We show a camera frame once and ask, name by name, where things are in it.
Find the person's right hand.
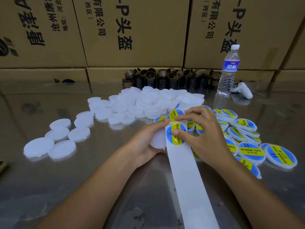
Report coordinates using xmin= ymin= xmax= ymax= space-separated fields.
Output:
xmin=172 ymin=106 xmax=237 ymax=166

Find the person's left hand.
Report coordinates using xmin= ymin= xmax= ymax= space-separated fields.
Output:
xmin=124 ymin=120 xmax=171 ymax=169

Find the pile of white plastic lids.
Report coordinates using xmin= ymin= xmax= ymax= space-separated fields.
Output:
xmin=23 ymin=86 xmax=206 ymax=162

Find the sticker roll with backing strip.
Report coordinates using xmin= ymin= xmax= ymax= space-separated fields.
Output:
xmin=164 ymin=108 xmax=220 ymax=229

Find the person's right forearm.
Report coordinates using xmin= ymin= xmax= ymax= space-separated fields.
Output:
xmin=220 ymin=152 xmax=305 ymax=229

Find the person's left forearm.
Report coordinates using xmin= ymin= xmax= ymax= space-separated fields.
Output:
xmin=33 ymin=154 xmax=139 ymax=229

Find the white handheld controller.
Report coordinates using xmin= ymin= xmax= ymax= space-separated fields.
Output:
xmin=231 ymin=82 xmax=254 ymax=100

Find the row of dark cardboard tubes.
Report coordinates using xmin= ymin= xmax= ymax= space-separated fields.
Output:
xmin=122 ymin=68 xmax=222 ymax=90

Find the clear plastic water bottle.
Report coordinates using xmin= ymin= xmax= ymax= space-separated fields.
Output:
xmin=216 ymin=44 xmax=241 ymax=97

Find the stack of brown cardboard boxes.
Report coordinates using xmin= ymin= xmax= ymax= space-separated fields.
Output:
xmin=0 ymin=0 xmax=305 ymax=85

